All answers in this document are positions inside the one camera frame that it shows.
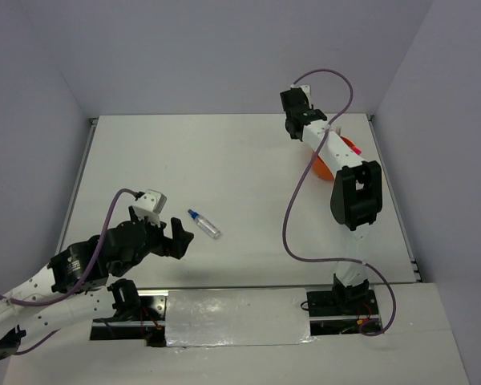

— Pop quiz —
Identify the clear tube with blue cap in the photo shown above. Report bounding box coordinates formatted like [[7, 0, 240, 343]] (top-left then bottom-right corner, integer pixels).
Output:
[[188, 209, 221, 239]]

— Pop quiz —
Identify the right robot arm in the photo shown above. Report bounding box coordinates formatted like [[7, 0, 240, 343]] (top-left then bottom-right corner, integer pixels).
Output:
[[281, 86, 382, 314]]

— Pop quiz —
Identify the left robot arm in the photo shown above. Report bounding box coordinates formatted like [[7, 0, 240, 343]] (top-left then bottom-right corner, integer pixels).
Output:
[[0, 213, 194, 361]]

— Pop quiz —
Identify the orange round organizer container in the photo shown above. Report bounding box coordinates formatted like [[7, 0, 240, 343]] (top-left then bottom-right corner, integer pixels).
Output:
[[312, 136, 358, 182]]

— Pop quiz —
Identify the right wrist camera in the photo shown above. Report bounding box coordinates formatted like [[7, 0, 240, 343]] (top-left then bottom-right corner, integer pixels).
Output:
[[290, 84, 311, 101]]

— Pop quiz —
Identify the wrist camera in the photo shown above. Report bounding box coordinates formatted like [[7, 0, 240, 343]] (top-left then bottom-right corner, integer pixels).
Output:
[[290, 84, 311, 101], [132, 189, 167, 227]]

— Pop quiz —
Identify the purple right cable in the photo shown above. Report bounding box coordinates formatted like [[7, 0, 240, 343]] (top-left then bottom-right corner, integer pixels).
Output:
[[283, 70, 398, 337]]

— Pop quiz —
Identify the purple cable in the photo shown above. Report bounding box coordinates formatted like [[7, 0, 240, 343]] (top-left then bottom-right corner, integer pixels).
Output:
[[0, 188, 143, 356], [283, 70, 398, 337]]

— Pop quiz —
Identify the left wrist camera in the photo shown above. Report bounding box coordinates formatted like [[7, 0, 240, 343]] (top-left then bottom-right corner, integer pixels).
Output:
[[132, 189, 167, 227]]

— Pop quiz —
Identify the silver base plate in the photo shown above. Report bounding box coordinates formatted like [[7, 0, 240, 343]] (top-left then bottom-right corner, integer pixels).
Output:
[[90, 287, 382, 348]]

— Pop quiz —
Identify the aluminium table edge rail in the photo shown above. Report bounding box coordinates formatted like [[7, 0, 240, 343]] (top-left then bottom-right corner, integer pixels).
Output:
[[55, 117, 99, 254]]

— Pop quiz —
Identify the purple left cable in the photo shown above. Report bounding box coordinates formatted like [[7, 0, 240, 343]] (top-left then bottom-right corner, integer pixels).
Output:
[[0, 188, 143, 356]]

